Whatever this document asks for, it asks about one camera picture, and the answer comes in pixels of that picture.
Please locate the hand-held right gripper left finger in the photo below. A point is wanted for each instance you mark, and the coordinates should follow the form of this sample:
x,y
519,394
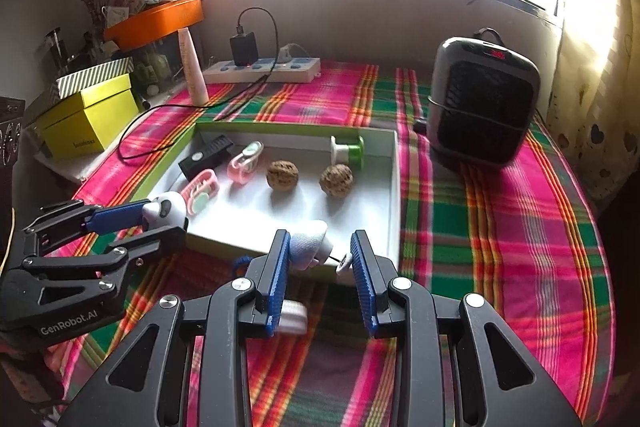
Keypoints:
x,y
277,277

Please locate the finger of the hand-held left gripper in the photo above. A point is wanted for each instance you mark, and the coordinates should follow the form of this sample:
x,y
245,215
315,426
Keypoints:
x,y
150,244
120,216

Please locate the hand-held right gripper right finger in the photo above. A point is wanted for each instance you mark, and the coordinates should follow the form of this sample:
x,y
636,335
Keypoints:
x,y
362,282

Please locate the white egg-shaped face toy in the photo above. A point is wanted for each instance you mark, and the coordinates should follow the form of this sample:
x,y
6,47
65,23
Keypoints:
x,y
167,209

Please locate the small white jar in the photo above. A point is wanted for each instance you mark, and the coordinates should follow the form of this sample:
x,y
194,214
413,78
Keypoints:
x,y
295,317

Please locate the white ball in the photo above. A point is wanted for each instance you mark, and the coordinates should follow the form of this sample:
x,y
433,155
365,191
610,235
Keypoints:
x,y
310,244

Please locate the shallow white cardboard box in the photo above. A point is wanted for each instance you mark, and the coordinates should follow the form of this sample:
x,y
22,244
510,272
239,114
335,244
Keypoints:
x,y
280,217

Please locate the pink gadget with mint face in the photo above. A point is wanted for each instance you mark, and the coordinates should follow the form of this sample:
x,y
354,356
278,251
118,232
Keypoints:
x,y
201,194

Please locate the brown walnut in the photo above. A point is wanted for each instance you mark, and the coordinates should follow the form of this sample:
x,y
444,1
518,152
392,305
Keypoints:
x,y
336,179
282,177

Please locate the grey and black gadget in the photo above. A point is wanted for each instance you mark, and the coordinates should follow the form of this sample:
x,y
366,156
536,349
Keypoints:
x,y
205,157

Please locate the pink clip gadget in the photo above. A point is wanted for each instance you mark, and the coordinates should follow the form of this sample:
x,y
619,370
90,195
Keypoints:
x,y
245,162

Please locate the green and white spool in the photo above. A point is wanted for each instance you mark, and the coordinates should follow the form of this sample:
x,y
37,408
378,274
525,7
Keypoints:
x,y
350,152

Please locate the small white charm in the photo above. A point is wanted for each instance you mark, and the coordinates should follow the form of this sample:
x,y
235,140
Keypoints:
x,y
345,265

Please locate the yellow box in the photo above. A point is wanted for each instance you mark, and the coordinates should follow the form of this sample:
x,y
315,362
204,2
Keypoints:
x,y
85,122

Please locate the dark box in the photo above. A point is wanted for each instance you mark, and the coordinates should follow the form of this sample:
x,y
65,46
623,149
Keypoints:
x,y
10,132

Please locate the striped box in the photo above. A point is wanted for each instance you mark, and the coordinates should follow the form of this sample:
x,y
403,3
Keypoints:
x,y
90,77

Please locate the pink and green plaid blanket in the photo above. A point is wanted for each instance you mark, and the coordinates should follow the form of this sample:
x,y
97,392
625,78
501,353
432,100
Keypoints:
x,y
500,232

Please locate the clear glass jar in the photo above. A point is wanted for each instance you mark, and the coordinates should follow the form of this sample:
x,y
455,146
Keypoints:
x,y
157,67

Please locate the pale pink tube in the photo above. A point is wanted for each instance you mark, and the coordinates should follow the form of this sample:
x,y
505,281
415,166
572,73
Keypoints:
x,y
195,72

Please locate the glass press pot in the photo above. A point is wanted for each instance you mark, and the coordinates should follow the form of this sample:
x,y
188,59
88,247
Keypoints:
x,y
57,49

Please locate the orange tray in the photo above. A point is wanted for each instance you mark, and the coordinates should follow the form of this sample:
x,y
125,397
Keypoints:
x,y
155,24

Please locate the white power strip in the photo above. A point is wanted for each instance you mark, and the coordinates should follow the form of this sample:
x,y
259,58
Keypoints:
x,y
270,71

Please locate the black and grey speaker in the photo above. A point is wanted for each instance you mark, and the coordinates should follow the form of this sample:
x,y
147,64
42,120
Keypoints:
x,y
480,102

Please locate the white plug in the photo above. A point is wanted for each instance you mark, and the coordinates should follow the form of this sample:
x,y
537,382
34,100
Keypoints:
x,y
287,53

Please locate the cream heart-print curtain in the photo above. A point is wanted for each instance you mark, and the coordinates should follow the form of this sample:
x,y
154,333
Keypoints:
x,y
595,82

